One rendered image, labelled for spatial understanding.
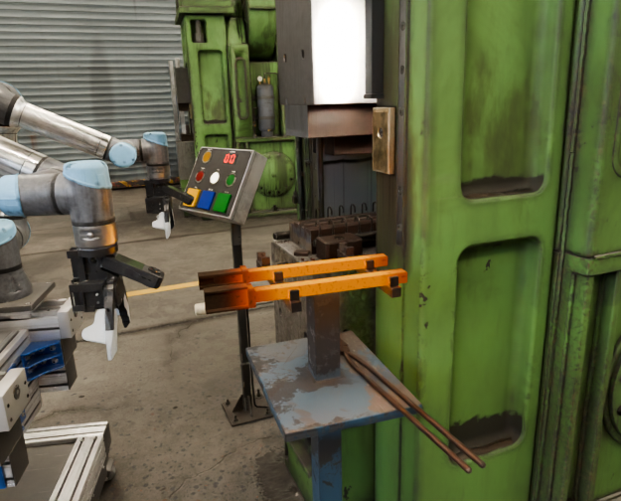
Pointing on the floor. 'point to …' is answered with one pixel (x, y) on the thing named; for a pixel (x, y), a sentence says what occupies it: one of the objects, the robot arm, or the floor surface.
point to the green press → (234, 93)
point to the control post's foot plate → (234, 411)
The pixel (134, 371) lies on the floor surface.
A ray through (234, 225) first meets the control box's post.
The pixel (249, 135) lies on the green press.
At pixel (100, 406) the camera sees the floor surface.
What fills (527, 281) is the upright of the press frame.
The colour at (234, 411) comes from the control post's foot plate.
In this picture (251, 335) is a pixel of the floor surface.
